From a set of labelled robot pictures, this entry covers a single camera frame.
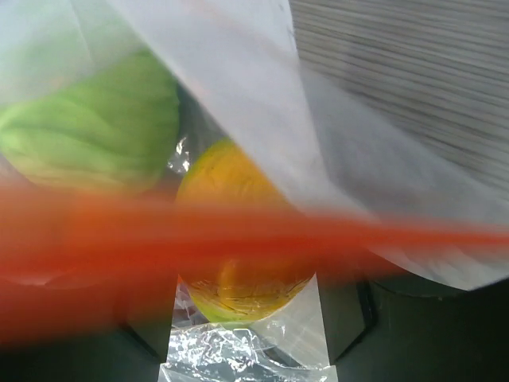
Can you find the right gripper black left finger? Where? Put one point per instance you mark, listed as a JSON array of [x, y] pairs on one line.
[[132, 351]]

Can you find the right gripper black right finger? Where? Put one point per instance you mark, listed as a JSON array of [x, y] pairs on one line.
[[408, 328]]

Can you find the green fake vegetable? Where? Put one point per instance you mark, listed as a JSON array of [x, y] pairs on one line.
[[113, 132]]

